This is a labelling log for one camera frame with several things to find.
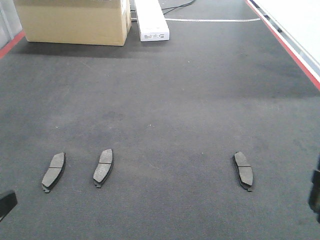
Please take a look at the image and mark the cardboard box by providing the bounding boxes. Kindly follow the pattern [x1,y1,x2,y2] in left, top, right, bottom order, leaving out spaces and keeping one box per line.
[14,0,131,46]

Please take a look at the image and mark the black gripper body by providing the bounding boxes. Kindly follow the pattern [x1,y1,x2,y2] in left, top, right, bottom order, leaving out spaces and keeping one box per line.
[308,160,320,223]

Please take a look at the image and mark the black floor cable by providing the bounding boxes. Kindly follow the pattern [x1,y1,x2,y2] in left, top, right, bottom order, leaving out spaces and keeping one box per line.
[129,0,196,15]

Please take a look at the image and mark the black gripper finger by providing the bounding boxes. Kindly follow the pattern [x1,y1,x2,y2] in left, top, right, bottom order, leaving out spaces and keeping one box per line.
[0,190,18,221]

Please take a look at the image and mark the dark conveyor belt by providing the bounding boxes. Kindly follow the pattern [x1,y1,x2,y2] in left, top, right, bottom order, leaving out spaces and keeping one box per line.
[0,0,320,240]

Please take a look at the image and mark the brake pad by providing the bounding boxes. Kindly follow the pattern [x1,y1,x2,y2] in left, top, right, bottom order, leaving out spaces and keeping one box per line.
[41,152,66,194]
[233,151,254,192]
[93,148,113,189]

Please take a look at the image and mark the long white box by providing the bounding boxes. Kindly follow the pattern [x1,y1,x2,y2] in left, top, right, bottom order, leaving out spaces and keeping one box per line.
[134,0,170,42]

